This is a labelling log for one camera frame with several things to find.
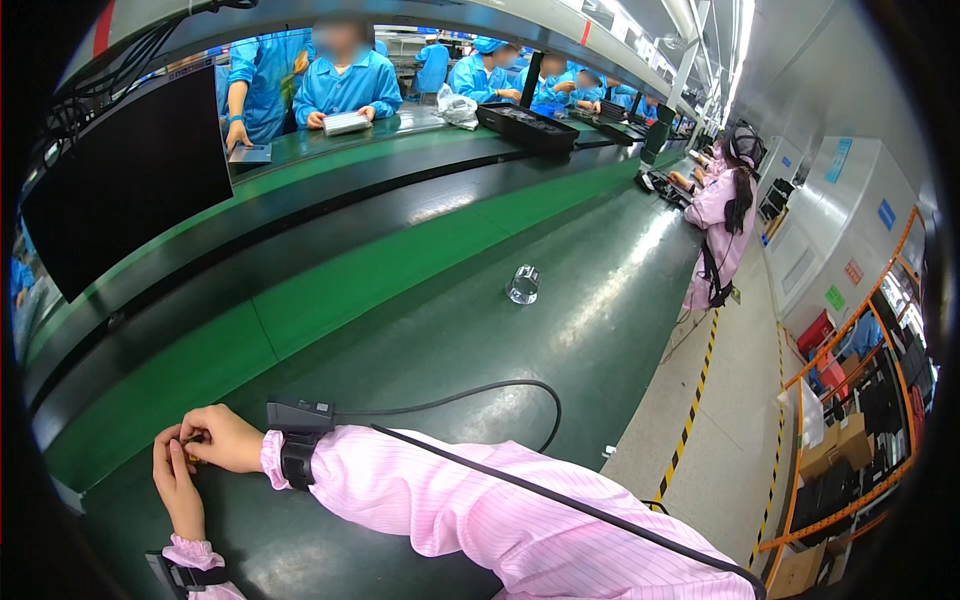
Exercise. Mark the person's right hand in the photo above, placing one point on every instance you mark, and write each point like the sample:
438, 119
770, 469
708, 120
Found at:
229, 442

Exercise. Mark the person's left hand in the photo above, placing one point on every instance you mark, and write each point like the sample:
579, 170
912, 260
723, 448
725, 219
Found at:
178, 487

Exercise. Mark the person's right fingers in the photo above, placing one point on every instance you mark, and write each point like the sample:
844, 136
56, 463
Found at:
193, 429

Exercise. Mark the small yellow black part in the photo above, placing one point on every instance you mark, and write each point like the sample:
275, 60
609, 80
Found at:
193, 454

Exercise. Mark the black wrist band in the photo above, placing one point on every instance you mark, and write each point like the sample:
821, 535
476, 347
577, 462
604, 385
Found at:
300, 439
180, 576

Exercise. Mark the large black monitor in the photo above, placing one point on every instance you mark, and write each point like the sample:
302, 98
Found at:
127, 180

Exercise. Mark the grey flat tablet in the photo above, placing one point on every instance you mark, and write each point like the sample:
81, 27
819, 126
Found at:
250, 154

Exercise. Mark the silver flat device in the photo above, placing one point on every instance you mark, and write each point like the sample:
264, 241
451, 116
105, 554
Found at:
346, 123

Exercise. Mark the clear tape roll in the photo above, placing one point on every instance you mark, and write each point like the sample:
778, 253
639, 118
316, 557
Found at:
523, 285

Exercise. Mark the clear plastic bag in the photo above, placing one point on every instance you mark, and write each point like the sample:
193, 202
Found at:
457, 109

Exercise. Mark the person's body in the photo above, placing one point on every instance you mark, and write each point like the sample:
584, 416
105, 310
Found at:
600, 547

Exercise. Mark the row of black trays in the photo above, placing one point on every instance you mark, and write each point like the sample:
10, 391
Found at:
607, 124

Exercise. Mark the black tray with parts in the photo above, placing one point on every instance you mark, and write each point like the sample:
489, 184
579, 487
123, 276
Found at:
664, 187

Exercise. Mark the black cylinder bin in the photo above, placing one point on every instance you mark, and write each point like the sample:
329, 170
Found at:
658, 135

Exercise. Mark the red plastic bin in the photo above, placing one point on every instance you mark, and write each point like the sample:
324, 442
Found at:
816, 334

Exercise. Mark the orange rack with cartons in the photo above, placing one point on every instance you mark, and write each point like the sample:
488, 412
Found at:
855, 450

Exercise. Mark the white machine cabinet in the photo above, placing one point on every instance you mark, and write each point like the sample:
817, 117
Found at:
832, 225

